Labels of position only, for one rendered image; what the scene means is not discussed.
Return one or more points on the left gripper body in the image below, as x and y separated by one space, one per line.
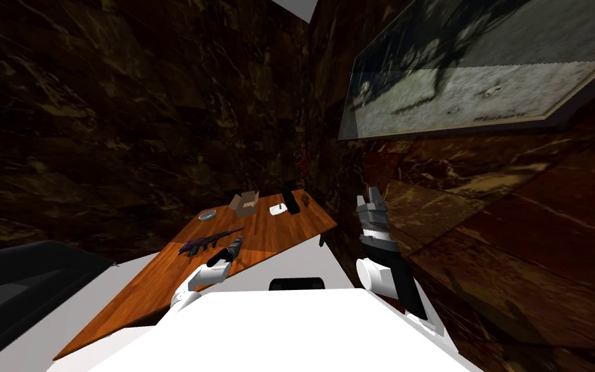
236 245

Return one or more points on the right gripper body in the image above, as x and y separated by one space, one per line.
372 214

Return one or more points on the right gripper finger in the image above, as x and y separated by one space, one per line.
361 201
374 196

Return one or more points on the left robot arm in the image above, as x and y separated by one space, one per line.
208 274

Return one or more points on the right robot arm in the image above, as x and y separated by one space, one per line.
393 274

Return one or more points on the purple toy gun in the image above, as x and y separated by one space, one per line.
205 242

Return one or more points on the brown wooden table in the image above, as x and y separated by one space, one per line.
271 232

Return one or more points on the grey round dish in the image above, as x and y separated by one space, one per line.
207 215

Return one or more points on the open cardboard box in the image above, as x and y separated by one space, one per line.
245 204

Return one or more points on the small dark red object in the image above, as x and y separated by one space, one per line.
306 199

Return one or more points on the black oblong box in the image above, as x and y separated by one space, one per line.
291 202

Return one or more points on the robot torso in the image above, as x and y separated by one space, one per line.
277 336

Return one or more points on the black sofa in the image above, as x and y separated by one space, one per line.
13 289

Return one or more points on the grey framed wall picture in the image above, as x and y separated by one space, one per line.
483 77

